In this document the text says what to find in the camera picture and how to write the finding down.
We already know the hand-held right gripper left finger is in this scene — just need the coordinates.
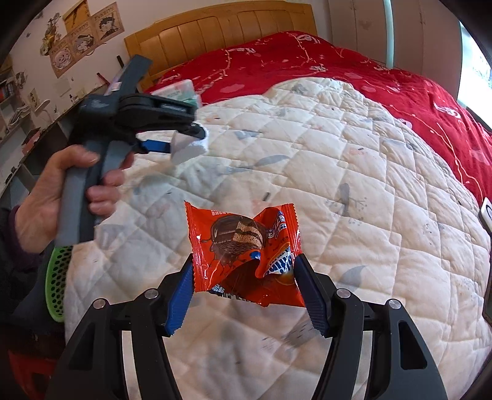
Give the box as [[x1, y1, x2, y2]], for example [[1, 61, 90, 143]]
[[45, 256, 195, 400]]

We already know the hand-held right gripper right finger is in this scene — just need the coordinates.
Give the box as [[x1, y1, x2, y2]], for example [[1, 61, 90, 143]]
[[293, 254, 448, 400]]

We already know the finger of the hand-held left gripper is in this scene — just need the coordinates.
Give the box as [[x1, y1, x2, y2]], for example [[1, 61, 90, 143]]
[[133, 138, 173, 154], [118, 94, 206, 140]]

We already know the orange snack wrapper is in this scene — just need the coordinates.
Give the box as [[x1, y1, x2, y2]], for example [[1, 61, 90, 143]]
[[184, 200, 308, 308]]

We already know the green perforated basket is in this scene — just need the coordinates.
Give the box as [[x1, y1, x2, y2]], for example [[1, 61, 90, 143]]
[[45, 244, 73, 323]]

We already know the person's left forearm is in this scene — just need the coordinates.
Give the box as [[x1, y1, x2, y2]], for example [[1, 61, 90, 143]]
[[0, 204, 49, 278]]

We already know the person's left hand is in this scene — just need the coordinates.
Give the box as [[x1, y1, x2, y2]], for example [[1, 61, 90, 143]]
[[15, 145, 125, 254]]

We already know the green tissue pack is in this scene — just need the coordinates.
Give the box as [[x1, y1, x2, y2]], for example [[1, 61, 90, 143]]
[[152, 79, 202, 110]]

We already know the white bookshelf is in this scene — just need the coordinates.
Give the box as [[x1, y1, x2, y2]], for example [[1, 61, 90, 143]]
[[0, 58, 31, 135]]

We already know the wooden headboard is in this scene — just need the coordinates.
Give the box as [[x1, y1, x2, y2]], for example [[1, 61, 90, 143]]
[[124, 0, 318, 91]]

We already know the white quilted blanket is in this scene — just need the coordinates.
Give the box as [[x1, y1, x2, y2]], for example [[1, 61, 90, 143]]
[[63, 77, 492, 400]]

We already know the red plastic stool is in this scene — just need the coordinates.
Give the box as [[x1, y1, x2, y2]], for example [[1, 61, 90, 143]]
[[8, 352, 58, 400]]

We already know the white flat device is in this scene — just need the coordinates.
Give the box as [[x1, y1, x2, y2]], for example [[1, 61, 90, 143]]
[[480, 196, 492, 233]]

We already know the red printed bedsheet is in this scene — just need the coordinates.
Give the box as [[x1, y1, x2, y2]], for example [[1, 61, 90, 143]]
[[148, 31, 492, 208]]

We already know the white wardrobe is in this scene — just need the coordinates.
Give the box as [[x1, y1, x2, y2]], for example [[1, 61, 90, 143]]
[[328, 0, 462, 101]]

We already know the window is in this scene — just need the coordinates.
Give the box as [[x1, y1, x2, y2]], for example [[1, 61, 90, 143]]
[[457, 23, 492, 116]]

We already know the wall poster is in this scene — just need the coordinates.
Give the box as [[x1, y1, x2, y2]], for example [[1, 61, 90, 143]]
[[70, 29, 102, 58], [92, 4, 125, 45], [63, 0, 91, 33], [49, 44, 77, 78]]

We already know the cartoon wall sticker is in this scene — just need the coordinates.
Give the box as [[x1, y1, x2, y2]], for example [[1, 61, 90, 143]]
[[42, 17, 64, 50]]

